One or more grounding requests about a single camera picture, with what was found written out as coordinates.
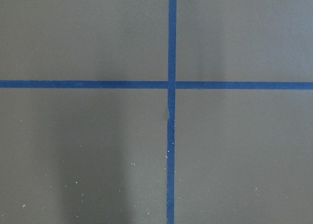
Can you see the blue tape line crosswise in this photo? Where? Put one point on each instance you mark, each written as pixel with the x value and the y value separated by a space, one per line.
pixel 181 85

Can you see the blue tape line lengthwise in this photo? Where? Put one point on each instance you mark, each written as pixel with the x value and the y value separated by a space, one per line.
pixel 171 103

